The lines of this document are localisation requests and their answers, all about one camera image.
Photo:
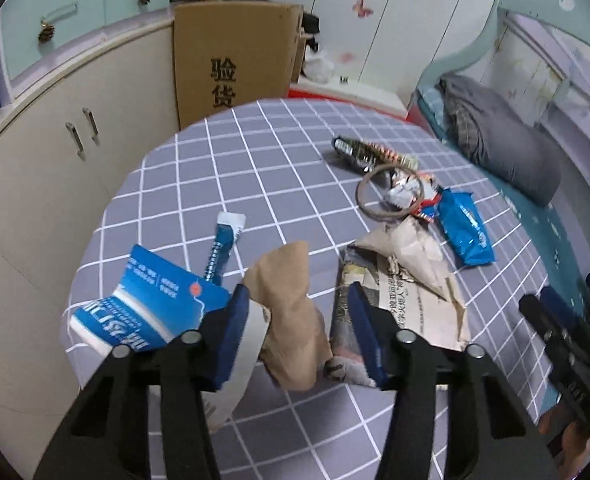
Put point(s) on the white wardrobe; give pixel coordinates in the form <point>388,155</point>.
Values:
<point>400,25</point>

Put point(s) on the cream cabinet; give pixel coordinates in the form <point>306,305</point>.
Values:
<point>35,160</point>

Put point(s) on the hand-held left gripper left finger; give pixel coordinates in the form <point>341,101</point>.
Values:
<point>235,330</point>

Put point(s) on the blue and white carton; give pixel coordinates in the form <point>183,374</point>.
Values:
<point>140,285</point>

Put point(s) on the grey duvet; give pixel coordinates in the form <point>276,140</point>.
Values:
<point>505,130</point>

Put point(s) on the white plastic bag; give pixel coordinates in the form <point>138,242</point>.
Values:
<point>320,67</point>

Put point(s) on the faded pink butterfly sticker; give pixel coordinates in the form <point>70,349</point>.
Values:
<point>343,57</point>

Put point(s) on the person's right hand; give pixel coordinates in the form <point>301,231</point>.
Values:
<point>577,445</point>

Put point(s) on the crumpled silver white wrapper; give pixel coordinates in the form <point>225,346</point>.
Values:
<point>400,192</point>

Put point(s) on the mint drawer cabinet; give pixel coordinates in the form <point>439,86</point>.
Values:
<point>100,5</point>

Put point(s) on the grey plaid cloth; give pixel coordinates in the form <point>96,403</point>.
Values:
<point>465,130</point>

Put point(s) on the red and white low bench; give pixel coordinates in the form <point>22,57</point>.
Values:
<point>355,100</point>

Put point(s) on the red snack wrapper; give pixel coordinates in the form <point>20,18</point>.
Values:
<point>427,212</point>

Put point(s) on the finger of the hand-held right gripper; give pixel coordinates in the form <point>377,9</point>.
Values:
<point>557,302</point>
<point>550,332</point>

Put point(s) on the crumpled tan paper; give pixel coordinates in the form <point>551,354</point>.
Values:
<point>415,245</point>

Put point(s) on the grey checked tablecloth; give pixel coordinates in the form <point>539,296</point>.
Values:
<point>275,160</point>

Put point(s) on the beige paper bag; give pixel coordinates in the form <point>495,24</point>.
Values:
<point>290,310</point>

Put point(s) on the mint bed frame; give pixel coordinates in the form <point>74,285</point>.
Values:
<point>525,15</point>

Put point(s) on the black clothes pile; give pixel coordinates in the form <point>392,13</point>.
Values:
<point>311,25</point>

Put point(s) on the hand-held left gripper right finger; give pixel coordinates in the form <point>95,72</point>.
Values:
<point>367,330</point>

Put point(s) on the crumpled newspaper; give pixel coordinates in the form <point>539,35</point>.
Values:
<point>410,315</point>

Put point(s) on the large brown cardboard box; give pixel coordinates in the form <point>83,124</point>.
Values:
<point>235,35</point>

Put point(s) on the blue stick sachet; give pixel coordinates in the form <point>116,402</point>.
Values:
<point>220,250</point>

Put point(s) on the blue snack packet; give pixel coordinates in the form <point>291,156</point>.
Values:
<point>465,230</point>

